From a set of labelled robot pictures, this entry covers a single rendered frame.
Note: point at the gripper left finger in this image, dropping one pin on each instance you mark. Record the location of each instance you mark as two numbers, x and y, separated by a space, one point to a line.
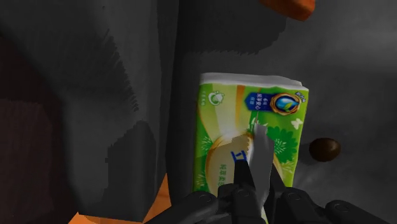
238 198

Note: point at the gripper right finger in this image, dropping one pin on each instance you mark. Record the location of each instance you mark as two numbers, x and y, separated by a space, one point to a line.
294 208

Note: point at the grey metal blade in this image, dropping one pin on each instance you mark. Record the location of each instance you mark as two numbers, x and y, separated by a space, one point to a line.
261 161

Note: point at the brown round ball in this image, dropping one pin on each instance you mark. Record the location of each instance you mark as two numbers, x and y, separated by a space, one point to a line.
324 149

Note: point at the green tissue pack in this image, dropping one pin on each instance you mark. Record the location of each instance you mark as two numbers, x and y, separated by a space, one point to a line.
223 118

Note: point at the orange block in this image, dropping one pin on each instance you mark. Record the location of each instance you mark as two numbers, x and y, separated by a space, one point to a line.
291 6

